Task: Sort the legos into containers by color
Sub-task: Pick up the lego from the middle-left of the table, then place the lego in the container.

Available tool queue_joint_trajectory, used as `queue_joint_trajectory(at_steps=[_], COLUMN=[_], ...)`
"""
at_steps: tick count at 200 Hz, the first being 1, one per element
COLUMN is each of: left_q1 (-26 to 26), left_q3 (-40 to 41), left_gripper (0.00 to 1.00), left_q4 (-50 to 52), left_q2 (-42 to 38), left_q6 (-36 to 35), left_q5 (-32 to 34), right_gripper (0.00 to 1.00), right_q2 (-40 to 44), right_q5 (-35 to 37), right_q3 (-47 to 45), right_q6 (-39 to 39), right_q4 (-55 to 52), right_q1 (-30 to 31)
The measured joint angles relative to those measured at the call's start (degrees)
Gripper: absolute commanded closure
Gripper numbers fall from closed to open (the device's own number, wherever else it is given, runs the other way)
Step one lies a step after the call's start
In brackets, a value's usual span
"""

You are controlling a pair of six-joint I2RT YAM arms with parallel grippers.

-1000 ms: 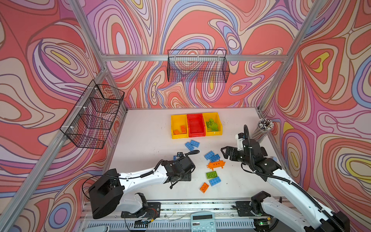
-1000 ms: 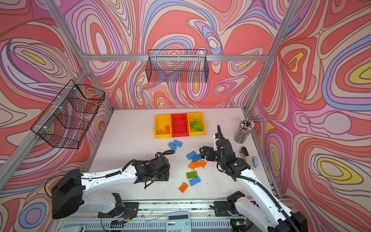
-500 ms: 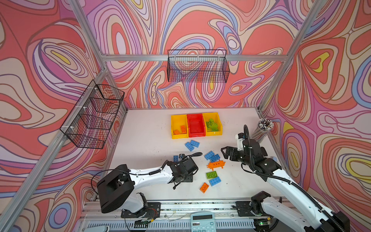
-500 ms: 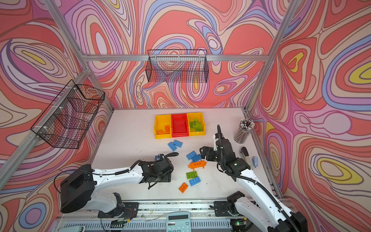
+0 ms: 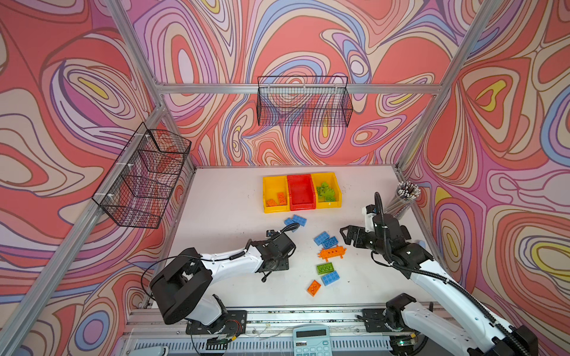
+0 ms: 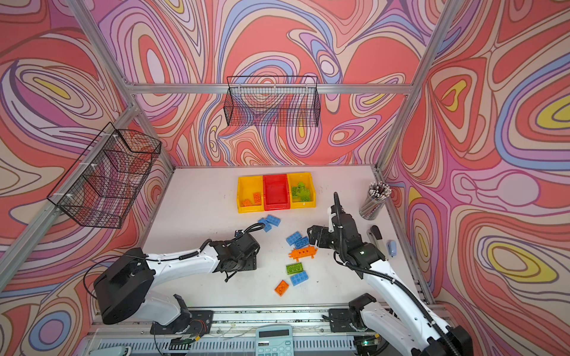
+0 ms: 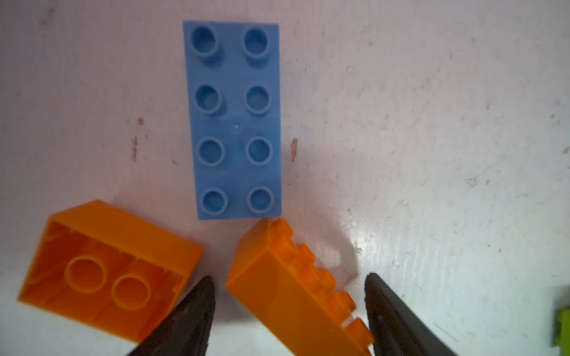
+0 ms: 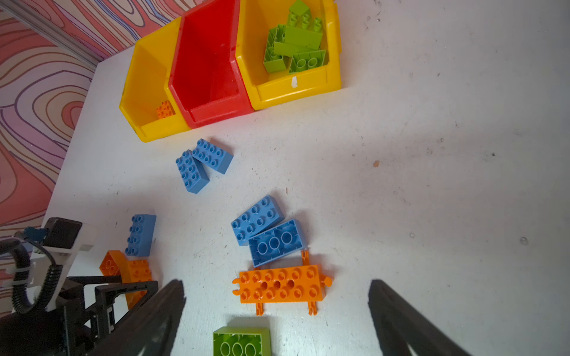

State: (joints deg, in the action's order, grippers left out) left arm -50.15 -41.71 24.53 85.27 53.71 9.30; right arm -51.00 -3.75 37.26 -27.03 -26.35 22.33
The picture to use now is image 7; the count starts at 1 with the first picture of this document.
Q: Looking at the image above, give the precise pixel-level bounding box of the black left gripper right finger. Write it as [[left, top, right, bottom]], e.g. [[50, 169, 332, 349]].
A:
[[365, 273, 455, 356]]

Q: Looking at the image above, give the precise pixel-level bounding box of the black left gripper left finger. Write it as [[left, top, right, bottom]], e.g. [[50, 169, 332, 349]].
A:
[[129, 276, 215, 356]]

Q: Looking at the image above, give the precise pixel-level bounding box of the orange long brick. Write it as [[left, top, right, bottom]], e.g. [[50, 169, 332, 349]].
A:
[[226, 218, 374, 355]]

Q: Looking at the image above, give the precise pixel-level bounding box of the orange small brick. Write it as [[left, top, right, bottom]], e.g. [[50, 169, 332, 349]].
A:
[[18, 200, 203, 343]]

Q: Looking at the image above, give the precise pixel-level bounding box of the green brick upside down front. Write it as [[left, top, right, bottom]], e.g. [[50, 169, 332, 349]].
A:
[[555, 307, 570, 356]]

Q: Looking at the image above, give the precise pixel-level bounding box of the blue long brick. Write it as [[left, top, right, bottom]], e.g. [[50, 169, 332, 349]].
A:
[[183, 21, 282, 220]]

